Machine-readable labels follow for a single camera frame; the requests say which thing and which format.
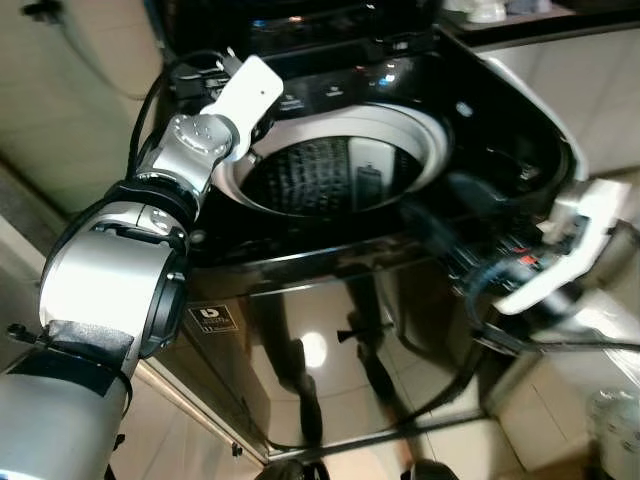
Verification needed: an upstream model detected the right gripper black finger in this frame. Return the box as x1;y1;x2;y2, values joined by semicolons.
445;170;516;223
400;198;476;286

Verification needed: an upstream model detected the black top-loading washing machine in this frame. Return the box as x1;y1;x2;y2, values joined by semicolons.
140;0;598;467

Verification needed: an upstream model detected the steel washer drum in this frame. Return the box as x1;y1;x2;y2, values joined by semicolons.
240;135;423;217

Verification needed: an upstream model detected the black washer lid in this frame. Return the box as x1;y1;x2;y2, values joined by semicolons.
150;0;447;58

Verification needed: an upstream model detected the white cup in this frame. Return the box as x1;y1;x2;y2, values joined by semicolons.
464;0;510;24

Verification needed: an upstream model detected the black robot right foot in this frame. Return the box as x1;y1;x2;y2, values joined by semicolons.
400;458;462;480

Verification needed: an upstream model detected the black robot foot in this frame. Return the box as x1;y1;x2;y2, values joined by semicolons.
252;458;331;480
400;458;462;480

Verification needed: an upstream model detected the black white washer sticker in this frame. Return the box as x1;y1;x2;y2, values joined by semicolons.
189;302;240;334

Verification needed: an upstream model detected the black robot left foot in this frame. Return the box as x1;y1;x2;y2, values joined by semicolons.
252;458;331;480

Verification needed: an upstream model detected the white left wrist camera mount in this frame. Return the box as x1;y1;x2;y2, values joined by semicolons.
203;55;286;163

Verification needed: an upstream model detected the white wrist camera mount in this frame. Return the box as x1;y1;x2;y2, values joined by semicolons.
203;55;286;163
495;182;627;316

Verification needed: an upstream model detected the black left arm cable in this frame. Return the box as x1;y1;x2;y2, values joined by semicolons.
128;48;233;179

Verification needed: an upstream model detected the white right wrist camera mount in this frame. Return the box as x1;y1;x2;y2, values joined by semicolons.
495;182;627;316

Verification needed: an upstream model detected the white washer tub ring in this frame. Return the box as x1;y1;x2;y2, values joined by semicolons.
213;103;453;218

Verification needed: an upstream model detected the black wall cable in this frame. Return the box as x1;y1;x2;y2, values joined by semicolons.
20;0;146;103

